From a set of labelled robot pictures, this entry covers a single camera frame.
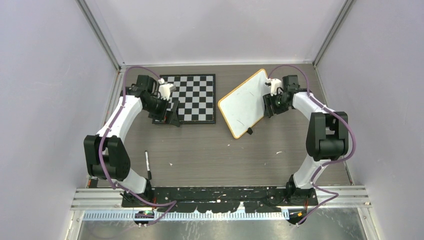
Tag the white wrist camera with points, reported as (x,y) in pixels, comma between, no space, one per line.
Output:
(274,85)
(165,91)

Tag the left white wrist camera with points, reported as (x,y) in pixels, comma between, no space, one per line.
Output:
(165,91)

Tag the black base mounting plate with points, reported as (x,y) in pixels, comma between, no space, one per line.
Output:
(227,199)

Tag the black white marker pen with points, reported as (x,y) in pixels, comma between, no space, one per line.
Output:
(149,174)

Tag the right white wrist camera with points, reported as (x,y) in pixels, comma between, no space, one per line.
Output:
(274,85)

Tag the yellow framed whiteboard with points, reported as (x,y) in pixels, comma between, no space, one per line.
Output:
(243,107)

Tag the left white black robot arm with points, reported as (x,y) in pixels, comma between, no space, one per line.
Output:
(105,153)

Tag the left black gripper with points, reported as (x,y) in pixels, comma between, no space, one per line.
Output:
(171,116)

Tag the black white checkerboard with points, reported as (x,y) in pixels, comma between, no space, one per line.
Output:
(196,94)

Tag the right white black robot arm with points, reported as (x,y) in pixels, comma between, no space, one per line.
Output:
(327,136)

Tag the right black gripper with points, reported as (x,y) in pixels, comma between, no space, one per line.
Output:
(268,101)

